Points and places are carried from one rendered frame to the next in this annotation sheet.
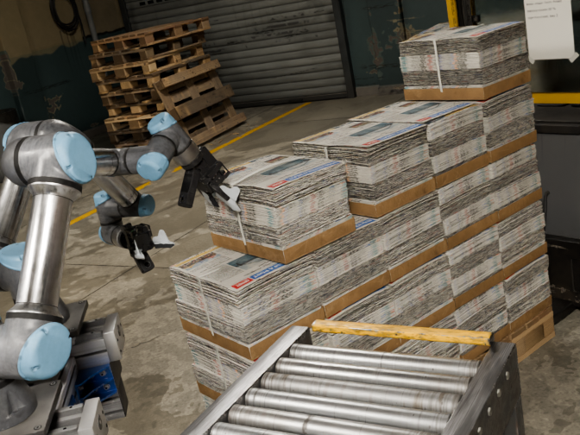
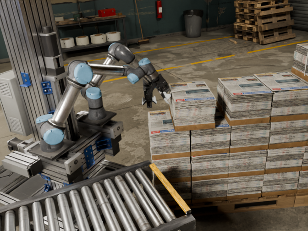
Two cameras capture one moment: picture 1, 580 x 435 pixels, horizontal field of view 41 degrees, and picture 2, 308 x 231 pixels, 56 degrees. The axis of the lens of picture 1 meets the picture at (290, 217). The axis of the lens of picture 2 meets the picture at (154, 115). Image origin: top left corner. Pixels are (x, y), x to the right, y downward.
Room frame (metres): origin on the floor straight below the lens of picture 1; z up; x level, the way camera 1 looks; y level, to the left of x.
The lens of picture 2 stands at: (0.53, -0.83, 1.84)
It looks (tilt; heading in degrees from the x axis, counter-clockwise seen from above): 26 degrees down; 34
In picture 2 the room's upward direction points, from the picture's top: 4 degrees counter-clockwise
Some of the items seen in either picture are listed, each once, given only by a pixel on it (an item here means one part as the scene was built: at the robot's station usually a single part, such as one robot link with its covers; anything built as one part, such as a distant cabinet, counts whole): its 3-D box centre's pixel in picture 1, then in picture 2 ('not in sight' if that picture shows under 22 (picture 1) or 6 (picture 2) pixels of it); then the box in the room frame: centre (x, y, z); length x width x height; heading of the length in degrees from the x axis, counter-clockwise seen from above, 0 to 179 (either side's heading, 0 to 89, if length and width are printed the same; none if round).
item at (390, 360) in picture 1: (381, 362); (154, 194); (1.50, -0.13, 0.77); 0.47 x 0.05 x 0.05; 57
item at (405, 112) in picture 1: (409, 111); (280, 80); (2.72, -0.50, 1.06); 0.37 x 0.28 x 0.01; 36
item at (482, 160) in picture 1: (422, 166); (279, 107); (2.70, -0.51, 0.86); 0.38 x 0.29 x 0.04; 36
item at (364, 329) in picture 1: (397, 331); (168, 185); (1.56, -0.19, 0.81); 0.43 x 0.03 x 0.02; 57
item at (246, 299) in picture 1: (360, 322); (221, 159); (2.45, -0.17, 0.42); 1.17 x 0.39 x 0.83; 126
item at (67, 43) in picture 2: not in sight; (90, 32); (6.09, 4.79, 0.55); 1.80 x 0.70 x 1.09; 147
